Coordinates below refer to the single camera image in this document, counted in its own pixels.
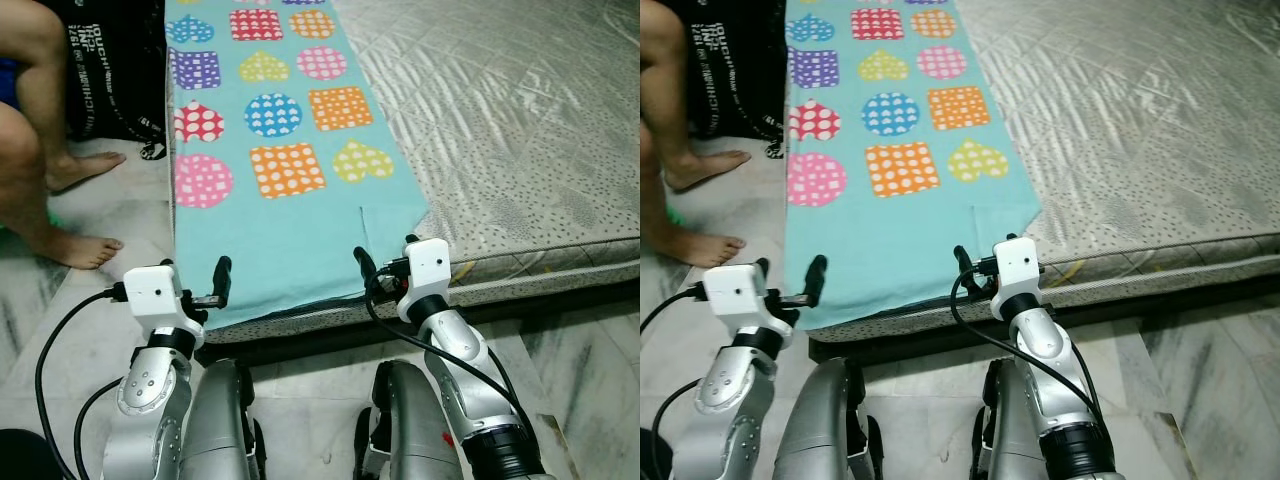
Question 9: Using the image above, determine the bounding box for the black bag white print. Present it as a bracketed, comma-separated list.
[688, 0, 791, 159]
[62, 0, 173, 161]

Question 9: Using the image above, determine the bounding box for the dark bed base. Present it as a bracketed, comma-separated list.
[195, 283, 641, 366]
[808, 280, 1280, 366]

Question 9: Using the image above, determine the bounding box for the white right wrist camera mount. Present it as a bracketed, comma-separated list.
[400, 238, 453, 324]
[992, 237, 1043, 321]

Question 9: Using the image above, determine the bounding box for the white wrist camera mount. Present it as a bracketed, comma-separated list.
[992, 237, 1043, 321]
[400, 238, 453, 324]
[703, 265, 791, 346]
[123, 265, 208, 348]

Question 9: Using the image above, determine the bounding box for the grey quilted mattress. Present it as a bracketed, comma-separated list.
[808, 0, 1280, 344]
[195, 0, 641, 346]

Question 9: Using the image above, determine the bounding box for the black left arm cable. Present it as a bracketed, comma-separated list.
[640, 285, 713, 480]
[35, 285, 129, 480]

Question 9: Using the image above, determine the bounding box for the silver left robot leg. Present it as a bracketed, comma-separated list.
[180, 358, 268, 480]
[775, 358, 881, 480]

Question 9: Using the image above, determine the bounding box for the silver right robot leg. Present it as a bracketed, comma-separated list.
[355, 360, 468, 480]
[970, 360, 1056, 480]

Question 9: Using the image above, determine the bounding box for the teal patterned towel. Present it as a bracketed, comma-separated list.
[785, 0, 1043, 331]
[165, 0, 431, 331]

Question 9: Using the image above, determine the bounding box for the silver robot leg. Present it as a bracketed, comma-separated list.
[970, 360, 1056, 480]
[355, 360, 468, 480]
[180, 358, 268, 480]
[775, 358, 881, 480]

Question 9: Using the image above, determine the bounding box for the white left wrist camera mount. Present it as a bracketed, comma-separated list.
[123, 265, 208, 348]
[703, 265, 791, 346]

